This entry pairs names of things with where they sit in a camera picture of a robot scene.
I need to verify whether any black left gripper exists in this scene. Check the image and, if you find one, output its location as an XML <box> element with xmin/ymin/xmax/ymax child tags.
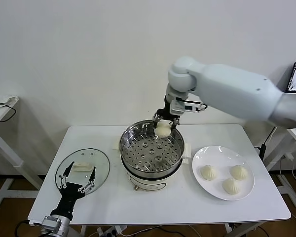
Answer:
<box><xmin>51</xmin><ymin>161</ymin><xmax>97</xmax><ymax>220</ymax></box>

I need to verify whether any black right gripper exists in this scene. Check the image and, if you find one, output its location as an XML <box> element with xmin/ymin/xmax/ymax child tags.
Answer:
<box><xmin>152</xmin><ymin>93</ymin><xmax>181</xmax><ymax>132</ymax></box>

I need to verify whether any white steamed baozi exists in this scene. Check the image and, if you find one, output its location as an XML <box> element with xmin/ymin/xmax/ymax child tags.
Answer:
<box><xmin>222</xmin><ymin>178</ymin><xmax>240</xmax><ymax>195</ymax></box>
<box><xmin>199</xmin><ymin>164</ymin><xmax>218</xmax><ymax>181</ymax></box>
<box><xmin>229</xmin><ymin>164</ymin><xmax>249</xmax><ymax>180</ymax></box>
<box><xmin>154</xmin><ymin>120</ymin><xmax>170</xmax><ymax>138</ymax></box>

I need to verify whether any round glass pot lid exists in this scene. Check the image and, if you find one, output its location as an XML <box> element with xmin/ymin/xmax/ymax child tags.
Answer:
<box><xmin>55</xmin><ymin>148</ymin><xmax>111</xmax><ymax>198</ymax></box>

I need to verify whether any stainless steel steamer basket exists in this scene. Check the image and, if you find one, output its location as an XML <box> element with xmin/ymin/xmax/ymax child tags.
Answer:
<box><xmin>119</xmin><ymin>120</ymin><xmax>185</xmax><ymax>175</ymax></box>

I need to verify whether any white round plate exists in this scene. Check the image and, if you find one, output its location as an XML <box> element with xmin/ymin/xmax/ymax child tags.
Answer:
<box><xmin>191</xmin><ymin>145</ymin><xmax>255</xmax><ymax>201</ymax></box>

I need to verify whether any white electric cooker base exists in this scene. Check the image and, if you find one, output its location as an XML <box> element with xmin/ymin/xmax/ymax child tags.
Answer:
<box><xmin>112</xmin><ymin>137</ymin><xmax>192</xmax><ymax>192</ymax></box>

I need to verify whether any white power strip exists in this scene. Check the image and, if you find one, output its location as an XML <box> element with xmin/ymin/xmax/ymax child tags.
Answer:
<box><xmin>97</xmin><ymin>226</ymin><xmax>128</xmax><ymax>237</ymax></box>

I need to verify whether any white folded cloth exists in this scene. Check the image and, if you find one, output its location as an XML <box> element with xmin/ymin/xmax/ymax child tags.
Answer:
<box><xmin>0</xmin><ymin>93</ymin><xmax>20</xmax><ymax>109</ymax></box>

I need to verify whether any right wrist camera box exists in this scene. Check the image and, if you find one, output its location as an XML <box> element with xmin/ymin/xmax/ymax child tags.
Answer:
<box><xmin>170</xmin><ymin>97</ymin><xmax>208</xmax><ymax>115</ymax></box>

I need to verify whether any thin black cable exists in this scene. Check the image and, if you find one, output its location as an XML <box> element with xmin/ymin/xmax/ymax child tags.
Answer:
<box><xmin>0</xmin><ymin>105</ymin><xmax>17</xmax><ymax>123</ymax></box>

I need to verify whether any black cable with white plug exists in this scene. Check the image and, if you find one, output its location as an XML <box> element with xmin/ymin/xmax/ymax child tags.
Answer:
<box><xmin>255</xmin><ymin>127</ymin><xmax>277</xmax><ymax>160</ymax></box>

